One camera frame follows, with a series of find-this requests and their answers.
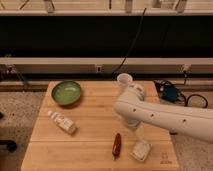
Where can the white plastic bottle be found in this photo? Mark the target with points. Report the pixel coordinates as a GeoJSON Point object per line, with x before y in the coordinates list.
{"type": "Point", "coordinates": [62, 122]}

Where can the white sponge block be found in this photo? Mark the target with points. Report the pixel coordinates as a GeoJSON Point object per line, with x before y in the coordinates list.
{"type": "Point", "coordinates": [141, 150]}

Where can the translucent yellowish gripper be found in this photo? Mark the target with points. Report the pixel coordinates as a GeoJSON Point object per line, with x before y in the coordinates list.
{"type": "Point", "coordinates": [140, 132]}

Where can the blue power adapter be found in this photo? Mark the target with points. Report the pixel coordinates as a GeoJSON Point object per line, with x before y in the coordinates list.
{"type": "Point", "coordinates": [170, 93]}

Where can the white wall outlet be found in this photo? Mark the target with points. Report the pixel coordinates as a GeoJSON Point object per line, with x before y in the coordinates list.
{"type": "Point", "coordinates": [99, 69]}

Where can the white paper cup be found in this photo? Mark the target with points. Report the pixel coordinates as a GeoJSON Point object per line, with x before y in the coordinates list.
{"type": "Point", "coordinates": [124, 80]}

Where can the green ceramic bowl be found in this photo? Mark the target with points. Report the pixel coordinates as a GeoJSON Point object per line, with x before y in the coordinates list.
{"type": "Point", "coordinates": [66, 93]}

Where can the wooden table board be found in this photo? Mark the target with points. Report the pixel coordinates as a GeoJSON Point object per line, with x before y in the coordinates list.
{"type": "Point", "coordinates": [89, 148]}

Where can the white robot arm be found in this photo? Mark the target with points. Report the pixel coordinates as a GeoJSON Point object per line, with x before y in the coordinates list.
{"type": "Point", "coordinates": [133, 109]}

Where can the black chair base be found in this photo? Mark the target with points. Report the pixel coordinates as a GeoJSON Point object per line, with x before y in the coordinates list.
{"type": "Point", "coordinates": [11, 145]}

